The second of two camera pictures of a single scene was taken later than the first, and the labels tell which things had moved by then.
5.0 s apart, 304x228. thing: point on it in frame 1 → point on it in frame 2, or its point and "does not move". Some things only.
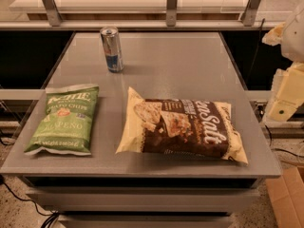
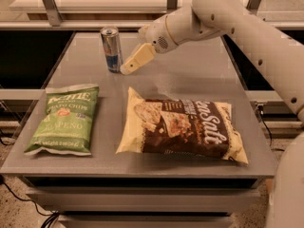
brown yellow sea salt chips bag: x=180 y=127 does not move
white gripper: x=294 y=37 → x=156 y=35
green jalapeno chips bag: x=67 y=123 does not move
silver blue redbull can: x=112 y=48 does not move
